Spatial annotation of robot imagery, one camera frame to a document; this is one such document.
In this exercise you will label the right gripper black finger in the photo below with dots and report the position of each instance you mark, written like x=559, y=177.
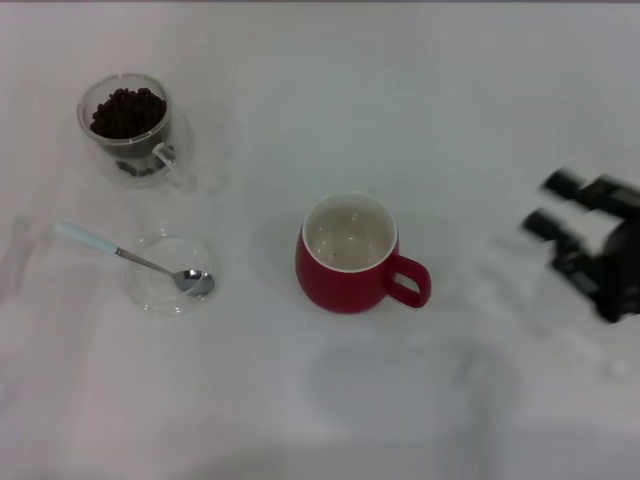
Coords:
x=545, y=226
x=565, y=185

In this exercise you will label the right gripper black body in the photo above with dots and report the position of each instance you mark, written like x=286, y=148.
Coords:
x=617, y=250

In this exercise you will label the red ceramic mug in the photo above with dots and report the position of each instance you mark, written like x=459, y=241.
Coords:
x=340, y=287

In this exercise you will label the double-wall glass cup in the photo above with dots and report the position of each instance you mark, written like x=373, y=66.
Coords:
x=165, y=159

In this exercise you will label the coffee bean pile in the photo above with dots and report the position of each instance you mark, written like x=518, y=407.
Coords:
x=127, y=114

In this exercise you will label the clear glass saucer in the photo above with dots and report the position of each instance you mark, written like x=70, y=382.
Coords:
x=157, y=300

